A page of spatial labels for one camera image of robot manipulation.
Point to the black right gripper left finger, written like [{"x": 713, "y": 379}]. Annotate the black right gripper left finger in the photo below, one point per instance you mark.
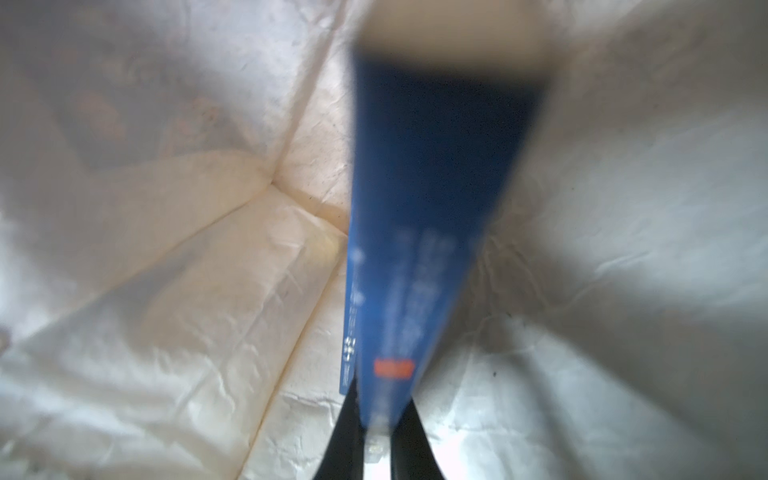
[{"x": 344, "y": 456}]

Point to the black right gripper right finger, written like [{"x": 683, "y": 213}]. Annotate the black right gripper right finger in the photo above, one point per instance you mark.
[{"x": 411, "y": 455}]

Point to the beige canvas floral tote bag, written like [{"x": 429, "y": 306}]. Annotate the beige canvas floral tote bag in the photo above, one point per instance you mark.
[{"x": 175, "y": 201}]

